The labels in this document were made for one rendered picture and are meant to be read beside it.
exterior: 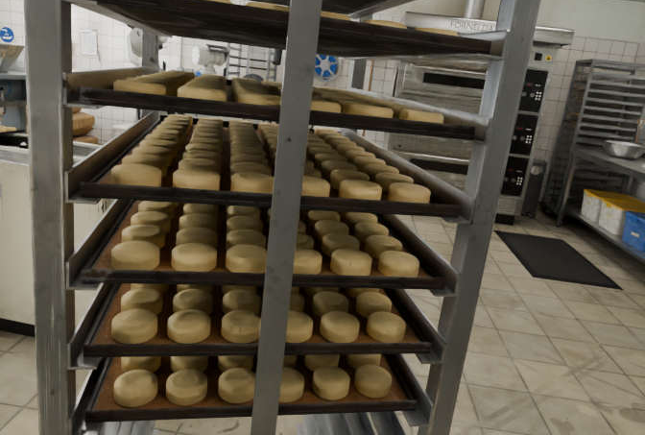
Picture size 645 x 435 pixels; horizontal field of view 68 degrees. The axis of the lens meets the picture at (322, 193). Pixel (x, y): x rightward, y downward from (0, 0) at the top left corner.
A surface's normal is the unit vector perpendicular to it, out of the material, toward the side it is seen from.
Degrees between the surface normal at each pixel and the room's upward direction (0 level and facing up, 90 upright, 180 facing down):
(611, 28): 90
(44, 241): 90
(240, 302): 0
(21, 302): 90
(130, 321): 0
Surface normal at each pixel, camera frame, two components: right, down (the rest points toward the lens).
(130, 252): 0.11, -0.96
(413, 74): -0.09, 0.24
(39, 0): 0.19, 0.26
